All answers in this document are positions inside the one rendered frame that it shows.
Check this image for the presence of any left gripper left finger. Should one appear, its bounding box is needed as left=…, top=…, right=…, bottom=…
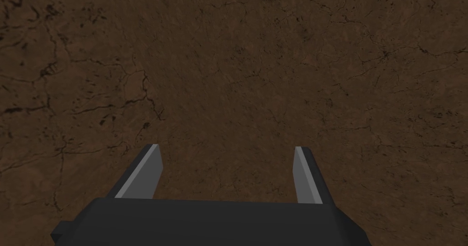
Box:
left=106, top=143, right=164, bottom=199

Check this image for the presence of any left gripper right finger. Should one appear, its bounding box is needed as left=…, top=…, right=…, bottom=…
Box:
left=292, top=146, right=335, bottom=206

